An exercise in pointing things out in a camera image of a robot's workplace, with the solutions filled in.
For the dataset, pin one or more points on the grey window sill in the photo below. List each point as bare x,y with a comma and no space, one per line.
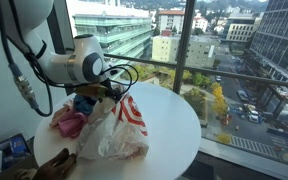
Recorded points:
250,160

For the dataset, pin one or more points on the dark window railing bar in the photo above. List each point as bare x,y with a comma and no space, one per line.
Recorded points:
237,76

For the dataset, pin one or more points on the brown suede glove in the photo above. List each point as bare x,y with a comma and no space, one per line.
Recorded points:
55,166

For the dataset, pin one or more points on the dark window side frame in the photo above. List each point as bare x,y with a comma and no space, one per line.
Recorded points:
59,36

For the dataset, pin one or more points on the brown cardboard box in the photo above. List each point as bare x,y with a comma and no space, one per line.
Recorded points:
5,174

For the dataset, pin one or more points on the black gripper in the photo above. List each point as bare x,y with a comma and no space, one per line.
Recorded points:
113,89

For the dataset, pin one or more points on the tan cloth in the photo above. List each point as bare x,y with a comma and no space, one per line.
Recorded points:
59,115

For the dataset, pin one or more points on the dark window mullion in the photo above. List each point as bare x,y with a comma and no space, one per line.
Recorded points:
184,46

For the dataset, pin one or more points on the yellowish wrist camera box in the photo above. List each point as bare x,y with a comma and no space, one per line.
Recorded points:
90,90

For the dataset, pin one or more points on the white plastic bag red print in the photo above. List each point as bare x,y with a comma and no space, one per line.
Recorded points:
114,133

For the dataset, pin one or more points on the navy blue cloth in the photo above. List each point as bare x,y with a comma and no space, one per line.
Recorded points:
84,104

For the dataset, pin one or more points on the pink cloth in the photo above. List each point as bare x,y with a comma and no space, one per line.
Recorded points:
71,125

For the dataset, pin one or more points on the blue box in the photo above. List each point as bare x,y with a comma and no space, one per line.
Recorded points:
12,150

